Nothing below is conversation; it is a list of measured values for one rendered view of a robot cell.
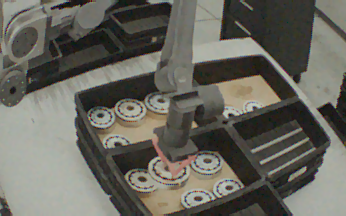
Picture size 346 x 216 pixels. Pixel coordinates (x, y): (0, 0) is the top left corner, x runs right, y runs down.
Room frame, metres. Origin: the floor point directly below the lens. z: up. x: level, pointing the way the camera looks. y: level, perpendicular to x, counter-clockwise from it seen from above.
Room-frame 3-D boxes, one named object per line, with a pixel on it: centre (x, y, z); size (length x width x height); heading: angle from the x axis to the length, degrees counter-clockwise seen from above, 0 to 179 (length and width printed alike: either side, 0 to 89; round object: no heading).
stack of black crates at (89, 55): (2.35, 0.53, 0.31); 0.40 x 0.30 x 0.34; 126
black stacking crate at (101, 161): (1.38, 0.09, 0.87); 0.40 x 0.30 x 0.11; 123
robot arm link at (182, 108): (1.02, -0.02, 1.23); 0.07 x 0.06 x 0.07; 125
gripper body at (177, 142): (1.01, -0.02, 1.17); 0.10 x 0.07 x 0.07; 33
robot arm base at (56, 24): (1.01, 0.33, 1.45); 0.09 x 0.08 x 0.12; 36
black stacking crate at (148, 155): (1.13, -0.07, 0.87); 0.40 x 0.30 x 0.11; 123
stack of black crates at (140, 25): (2.59, 0.20, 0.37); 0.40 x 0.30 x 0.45; 126
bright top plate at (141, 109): (1.45, 0.13, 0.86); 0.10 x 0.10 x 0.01
